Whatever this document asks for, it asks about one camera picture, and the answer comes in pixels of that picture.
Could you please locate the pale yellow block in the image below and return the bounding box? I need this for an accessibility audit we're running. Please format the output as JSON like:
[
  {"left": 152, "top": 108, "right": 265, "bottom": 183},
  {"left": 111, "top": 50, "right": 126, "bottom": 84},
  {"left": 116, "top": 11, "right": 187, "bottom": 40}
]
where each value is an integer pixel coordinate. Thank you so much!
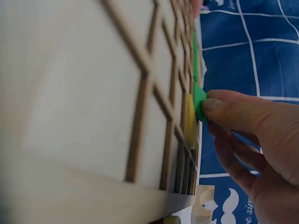
[{"left": 163, "top": 216, "right": 182, "bottom": 224}]

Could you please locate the wooden cut-out block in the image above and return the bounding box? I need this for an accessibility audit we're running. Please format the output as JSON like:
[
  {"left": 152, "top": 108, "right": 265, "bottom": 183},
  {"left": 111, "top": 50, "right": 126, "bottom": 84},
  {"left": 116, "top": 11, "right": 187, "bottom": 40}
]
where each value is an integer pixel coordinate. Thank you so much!
[{"left": 191, "top": 185, "right": 216, "bottom": 224}]

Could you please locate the wooden grid puzzle board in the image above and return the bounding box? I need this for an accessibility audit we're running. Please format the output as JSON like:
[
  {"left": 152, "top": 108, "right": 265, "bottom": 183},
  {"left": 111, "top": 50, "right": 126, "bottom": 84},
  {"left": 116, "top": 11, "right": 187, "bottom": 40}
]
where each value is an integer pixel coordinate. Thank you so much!
[{"left": 21, "top": 0, "right": 204, "bottom": 196}]

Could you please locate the person's left hand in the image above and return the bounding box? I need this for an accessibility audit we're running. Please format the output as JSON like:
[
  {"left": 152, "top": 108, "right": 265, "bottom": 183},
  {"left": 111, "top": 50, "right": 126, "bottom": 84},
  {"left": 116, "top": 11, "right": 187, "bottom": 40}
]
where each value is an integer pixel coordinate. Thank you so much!
[{"left": 191, "top": 0, "right": 203, "bottom": 18}]

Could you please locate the long green puzzle piece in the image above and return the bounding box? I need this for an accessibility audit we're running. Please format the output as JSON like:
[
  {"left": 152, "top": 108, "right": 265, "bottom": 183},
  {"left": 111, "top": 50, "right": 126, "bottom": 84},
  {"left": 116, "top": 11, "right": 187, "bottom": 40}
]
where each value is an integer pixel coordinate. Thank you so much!
[{"left": 191, "top": 30, "right": 202, "bottom": 83}]

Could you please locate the person's right hand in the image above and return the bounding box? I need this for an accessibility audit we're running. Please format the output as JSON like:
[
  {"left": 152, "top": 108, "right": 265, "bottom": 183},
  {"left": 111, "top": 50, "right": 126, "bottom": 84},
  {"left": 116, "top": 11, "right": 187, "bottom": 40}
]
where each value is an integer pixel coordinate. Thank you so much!
[{"left": 202, "top": 90, "right": 299, "bottom": 224}]

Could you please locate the yellow round puzzle piece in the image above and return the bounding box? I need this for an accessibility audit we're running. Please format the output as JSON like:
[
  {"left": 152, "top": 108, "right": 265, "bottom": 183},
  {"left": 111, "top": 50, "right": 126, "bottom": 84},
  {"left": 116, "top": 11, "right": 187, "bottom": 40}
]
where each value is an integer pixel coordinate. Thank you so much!
[{"left": 184, "top": 93, "right": 197, "bottom": 150}]

